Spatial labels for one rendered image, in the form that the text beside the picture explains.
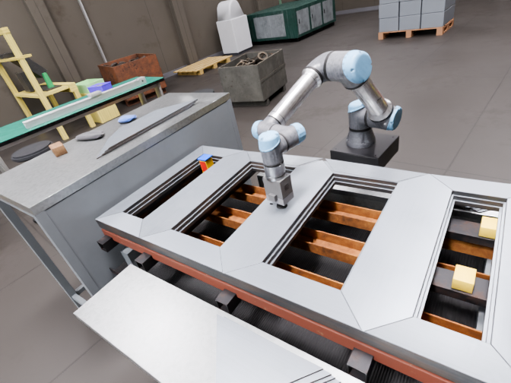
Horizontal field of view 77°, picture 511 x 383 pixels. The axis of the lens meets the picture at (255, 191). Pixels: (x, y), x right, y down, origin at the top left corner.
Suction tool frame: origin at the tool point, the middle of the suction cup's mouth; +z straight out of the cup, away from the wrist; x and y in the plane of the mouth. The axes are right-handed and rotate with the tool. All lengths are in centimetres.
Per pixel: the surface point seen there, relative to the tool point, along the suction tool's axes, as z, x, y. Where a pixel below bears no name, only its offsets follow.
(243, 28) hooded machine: 26, 646, -646
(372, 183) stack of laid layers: 0.8, 30.4, 22.3
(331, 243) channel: 17.2, 7.1, 16.3
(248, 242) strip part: -1.1, -22.0, 2.0
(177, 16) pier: -43, 480, -704
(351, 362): 8, -35, 48
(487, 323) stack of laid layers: 2, -12, 70
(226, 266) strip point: -1.1, -34.3, 3.4
